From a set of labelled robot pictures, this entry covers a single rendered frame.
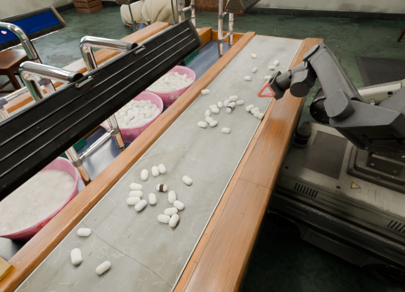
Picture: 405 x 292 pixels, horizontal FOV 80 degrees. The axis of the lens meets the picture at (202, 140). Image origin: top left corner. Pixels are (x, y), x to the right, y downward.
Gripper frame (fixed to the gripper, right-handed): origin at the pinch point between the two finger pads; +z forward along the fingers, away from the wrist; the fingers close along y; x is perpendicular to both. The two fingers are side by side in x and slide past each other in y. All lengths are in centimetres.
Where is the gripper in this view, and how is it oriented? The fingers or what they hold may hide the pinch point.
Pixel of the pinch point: (260, 94)
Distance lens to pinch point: 94.9
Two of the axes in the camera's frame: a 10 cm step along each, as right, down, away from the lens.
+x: 6.2, 7.4, 2.6
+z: -6.4, 2.9, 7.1
